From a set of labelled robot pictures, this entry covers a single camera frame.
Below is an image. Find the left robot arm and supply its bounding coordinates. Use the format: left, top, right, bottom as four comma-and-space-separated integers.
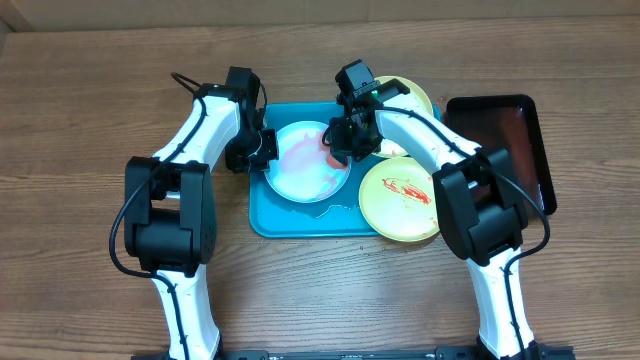
109, 67, 278, 359

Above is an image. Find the yellow-green plate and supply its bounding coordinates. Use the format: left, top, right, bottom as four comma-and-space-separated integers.
373, 76, 440, 158
358, 157, 439, 242

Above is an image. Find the orange green sponge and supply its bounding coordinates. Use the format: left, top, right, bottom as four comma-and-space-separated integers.
326, 155, 348, 170

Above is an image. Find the teal plastic tray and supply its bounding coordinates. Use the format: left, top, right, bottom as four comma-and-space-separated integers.
249, 102, 392, 238

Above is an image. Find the light blue plate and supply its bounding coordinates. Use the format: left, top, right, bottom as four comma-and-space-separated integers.
265, 121, 351, 203

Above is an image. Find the black rectangular tray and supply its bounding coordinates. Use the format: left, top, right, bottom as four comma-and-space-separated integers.
442, 94, 557, 215

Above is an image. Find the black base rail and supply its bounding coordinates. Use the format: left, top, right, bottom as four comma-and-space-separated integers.
131, 344, 576, 360

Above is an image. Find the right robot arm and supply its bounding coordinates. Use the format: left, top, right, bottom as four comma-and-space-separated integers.
322, 60, 539, 359

